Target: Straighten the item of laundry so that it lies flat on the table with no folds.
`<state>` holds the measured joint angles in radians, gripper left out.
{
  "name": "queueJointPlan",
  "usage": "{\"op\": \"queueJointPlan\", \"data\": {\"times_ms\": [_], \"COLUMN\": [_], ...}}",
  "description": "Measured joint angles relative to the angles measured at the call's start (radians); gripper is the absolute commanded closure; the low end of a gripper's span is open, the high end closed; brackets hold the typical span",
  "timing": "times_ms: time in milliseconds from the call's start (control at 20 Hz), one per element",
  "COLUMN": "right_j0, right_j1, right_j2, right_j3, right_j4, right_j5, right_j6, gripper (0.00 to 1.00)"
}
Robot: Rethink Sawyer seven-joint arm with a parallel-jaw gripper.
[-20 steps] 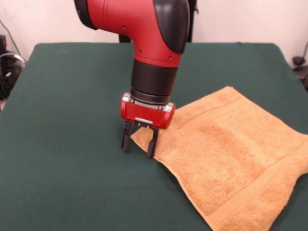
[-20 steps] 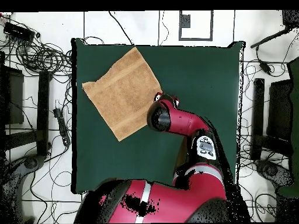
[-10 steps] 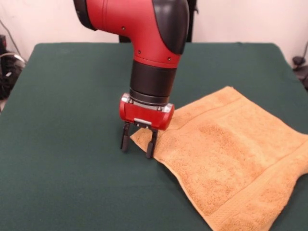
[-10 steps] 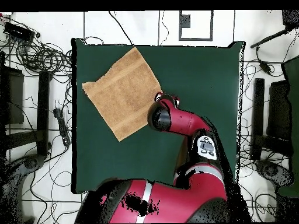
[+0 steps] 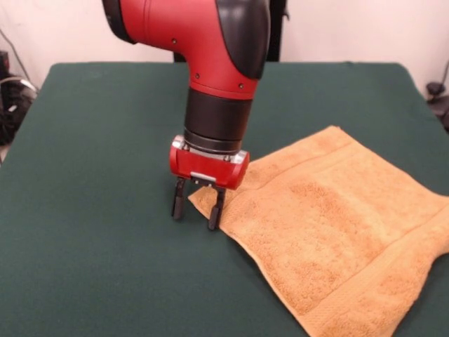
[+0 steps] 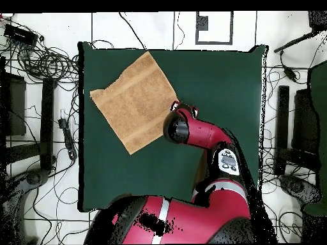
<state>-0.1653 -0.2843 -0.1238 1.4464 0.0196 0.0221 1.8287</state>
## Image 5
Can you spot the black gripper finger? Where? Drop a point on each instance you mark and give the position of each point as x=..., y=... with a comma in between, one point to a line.
x=216, y=210
x=179, y=200

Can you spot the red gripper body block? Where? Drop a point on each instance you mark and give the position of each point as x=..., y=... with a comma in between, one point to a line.
x=207, y=168

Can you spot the tan terry towel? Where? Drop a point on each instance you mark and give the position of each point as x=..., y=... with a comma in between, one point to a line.
x=315, y=228

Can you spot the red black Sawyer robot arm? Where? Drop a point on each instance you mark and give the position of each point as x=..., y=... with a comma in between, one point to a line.
x=196, y=42

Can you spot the dark green table cloth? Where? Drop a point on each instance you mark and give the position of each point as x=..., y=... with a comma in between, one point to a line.
x=105, y=210

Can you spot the black equipment pile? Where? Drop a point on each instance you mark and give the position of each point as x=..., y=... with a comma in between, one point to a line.
x=15, y=112

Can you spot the small black box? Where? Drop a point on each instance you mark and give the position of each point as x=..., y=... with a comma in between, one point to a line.
x=3, y=61

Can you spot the black floor device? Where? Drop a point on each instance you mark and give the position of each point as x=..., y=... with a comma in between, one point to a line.
x=436, y=98

